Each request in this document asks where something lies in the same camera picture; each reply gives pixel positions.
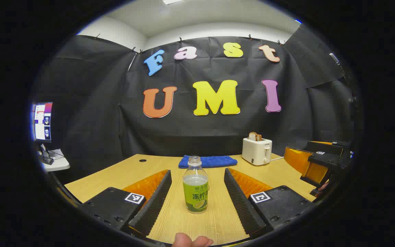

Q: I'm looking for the black backdrop cloth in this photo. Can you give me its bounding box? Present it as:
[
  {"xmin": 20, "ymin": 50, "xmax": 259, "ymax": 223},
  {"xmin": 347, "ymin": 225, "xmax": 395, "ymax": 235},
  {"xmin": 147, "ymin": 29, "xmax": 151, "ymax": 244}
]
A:
[{"xmin": 31, "ymin": 25, "xmax": 356, "ymax": 186}]

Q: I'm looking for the white toaster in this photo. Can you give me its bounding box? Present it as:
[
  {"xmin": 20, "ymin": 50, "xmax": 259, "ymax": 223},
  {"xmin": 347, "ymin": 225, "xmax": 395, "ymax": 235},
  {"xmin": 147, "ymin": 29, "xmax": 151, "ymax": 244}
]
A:
[{"xmin": 242, "ymin": 137, "xmax": 273, "ymax": 166}]

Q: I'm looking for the green label water bottle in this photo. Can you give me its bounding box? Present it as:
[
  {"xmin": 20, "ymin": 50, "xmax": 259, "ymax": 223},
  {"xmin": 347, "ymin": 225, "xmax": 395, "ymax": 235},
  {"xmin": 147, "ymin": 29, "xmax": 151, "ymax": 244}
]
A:
[{"xmin": 182, "ymin": 156, "xmax": 209, "ymax": 214}]

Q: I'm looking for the blue folded towel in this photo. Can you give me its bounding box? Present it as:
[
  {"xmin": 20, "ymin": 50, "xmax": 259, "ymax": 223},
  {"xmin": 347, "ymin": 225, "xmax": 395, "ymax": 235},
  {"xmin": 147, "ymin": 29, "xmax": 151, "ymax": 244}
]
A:
[{"xmin": 178, "ymin": 155, "xmax": 238, "ymax": 169}]

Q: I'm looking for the computer monitor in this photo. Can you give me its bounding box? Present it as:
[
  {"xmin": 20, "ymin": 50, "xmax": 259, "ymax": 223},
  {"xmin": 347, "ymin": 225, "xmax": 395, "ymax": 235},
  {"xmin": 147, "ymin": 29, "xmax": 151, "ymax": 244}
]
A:
[{"xmin": 31, "ymin": 102, "xmax": 53, "ymax": 143}]

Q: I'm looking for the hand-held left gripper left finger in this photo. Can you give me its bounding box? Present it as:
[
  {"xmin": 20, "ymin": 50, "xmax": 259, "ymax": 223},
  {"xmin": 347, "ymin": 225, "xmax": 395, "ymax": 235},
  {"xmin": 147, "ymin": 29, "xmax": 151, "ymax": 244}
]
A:
[{"xmin": 79, "ymin": 169, "xmax": 172, "ymax": 239}]

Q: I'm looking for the white side table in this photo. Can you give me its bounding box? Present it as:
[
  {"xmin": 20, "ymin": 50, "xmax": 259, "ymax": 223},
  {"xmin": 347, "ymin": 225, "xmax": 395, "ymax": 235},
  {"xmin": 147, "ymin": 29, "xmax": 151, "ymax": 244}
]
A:
[{"xmin": 38, "ymin": 149, "xmax": 70, "ymax": 172}]

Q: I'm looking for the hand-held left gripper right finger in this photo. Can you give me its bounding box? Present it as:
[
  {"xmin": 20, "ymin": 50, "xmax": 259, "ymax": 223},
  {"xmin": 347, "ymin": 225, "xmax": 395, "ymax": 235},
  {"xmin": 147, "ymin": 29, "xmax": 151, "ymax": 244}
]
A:
[{"xmin": 224, "ymin": 168, "xmax": 316, "ymax": 237}]

